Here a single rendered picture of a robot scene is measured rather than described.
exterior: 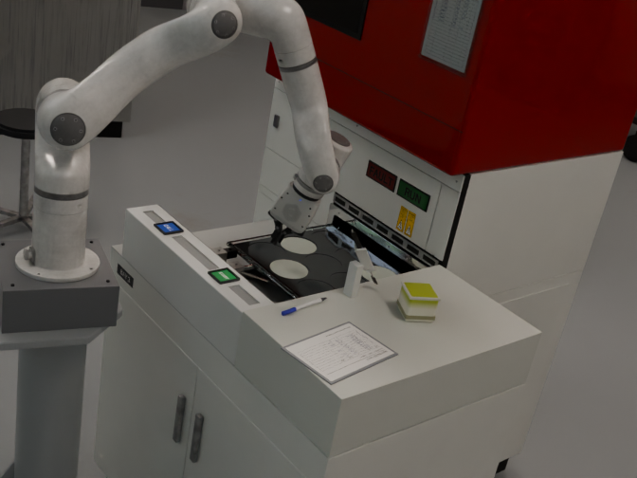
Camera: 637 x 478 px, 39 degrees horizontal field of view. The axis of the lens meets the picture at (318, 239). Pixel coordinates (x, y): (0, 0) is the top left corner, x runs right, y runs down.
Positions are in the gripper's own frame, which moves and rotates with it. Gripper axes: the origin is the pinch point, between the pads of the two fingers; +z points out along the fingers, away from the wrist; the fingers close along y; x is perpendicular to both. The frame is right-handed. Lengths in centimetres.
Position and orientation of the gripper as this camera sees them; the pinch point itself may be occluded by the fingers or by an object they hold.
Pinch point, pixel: (278, 236)
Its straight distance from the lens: 232.0
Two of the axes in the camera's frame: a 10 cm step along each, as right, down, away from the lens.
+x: 2.9, -3.7, 8.8
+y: 8.3, 5.6, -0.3
